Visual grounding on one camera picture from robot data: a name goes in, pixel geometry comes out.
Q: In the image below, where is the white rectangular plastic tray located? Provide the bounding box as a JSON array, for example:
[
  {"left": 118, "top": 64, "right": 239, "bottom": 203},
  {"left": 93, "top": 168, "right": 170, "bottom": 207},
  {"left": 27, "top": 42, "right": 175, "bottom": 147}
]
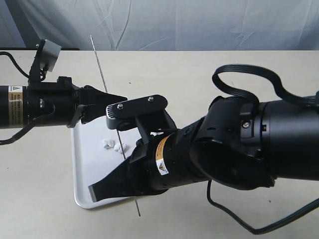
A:
[{"left": 71, "top": 117, "right": 141, "bottom": 210}]

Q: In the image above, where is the white foam piece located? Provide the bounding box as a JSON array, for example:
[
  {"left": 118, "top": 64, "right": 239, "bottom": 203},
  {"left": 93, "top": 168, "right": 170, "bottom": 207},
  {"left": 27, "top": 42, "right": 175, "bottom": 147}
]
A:
[
  {"left": 113, "top": 143, "right": 127, "bottom": 154},
  {"left": 102, "top": 138, "right": 115, "bottom": 149}
]

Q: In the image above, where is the white foam piece bottom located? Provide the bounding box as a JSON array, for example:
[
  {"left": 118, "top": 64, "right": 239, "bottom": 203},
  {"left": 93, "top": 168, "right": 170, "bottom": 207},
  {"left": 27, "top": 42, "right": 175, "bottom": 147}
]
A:
[{"left": 113, "top": 143, "right": 127, "bottom": 154}]

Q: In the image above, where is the black camera cable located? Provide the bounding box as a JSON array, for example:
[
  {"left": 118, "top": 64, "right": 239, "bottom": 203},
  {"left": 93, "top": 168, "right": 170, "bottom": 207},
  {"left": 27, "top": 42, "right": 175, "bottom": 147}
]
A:
[
  {"left": 0, "top": 51, "right": 54, "bottom": 145},
  {"left": 205, "top": 64, "right": 319, "bottom": 235}
]

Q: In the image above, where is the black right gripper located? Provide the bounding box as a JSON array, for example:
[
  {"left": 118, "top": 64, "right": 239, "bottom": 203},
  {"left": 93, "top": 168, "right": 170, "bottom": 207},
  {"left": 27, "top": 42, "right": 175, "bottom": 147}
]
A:
[{"left": 88, "top": 139, "right": 172, "bottom": 202}]

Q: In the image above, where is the blue-grey backdrop curtain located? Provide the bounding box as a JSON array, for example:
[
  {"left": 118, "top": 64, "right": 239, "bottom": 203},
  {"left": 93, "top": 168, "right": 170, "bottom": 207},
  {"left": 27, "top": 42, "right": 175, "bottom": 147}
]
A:
[{"left": 0, "top": 0, "right": 319, "bottom": 51}]

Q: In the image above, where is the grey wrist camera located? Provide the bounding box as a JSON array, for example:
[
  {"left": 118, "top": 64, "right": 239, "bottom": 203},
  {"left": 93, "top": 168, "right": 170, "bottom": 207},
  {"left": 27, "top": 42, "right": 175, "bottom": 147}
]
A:
[
  {"left": 106, "top": 95, "right": 177, "bottom": 144},
  {"left": 35, "top": 39, "right": 62, "bottom": 73}
]

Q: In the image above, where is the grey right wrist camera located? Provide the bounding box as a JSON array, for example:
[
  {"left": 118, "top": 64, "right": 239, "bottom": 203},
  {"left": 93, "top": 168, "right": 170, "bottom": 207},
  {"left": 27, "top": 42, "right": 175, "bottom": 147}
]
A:
[{"left": 106, "top": 95, "right": 177, "bottom": 144}]

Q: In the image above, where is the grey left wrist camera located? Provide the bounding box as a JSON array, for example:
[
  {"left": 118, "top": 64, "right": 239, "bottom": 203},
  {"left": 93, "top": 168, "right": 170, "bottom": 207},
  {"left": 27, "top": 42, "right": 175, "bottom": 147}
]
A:
[{"left": 35, "top": 39, "right": 62, "bottom": 73}]

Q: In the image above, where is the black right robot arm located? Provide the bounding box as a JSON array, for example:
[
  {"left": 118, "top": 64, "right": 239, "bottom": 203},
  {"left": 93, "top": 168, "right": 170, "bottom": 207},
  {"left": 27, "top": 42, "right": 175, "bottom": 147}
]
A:
[{"left": 89, "top": 97, "right": 319, "bottom": 202}]

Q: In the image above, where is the black left camera cable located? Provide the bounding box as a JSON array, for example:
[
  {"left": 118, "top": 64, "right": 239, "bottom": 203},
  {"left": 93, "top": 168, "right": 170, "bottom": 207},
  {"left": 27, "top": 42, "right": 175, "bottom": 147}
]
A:
[{"left": 0, "top": 51, "right": 54, "bottom": 145}]

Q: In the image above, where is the black right camera cable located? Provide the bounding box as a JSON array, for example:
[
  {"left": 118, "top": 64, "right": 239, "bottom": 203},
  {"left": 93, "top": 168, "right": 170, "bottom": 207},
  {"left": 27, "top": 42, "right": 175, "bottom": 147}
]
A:
[{"left": 205, "top": 64, "right": 319, "bottom": 235}]

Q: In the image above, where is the thin metal skewer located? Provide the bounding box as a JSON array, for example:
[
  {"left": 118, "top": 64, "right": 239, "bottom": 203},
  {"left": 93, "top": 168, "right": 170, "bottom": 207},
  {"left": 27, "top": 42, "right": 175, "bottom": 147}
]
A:
[{"left": 90, "top": 34, "right": 141, "bottom": 217}]

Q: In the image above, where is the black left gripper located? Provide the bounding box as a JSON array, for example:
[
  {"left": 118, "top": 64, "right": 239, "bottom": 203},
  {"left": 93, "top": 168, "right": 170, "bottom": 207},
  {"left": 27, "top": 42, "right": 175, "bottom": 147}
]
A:
[{"left": 23, "top": 76, "right": 128, "bottom": 128}]

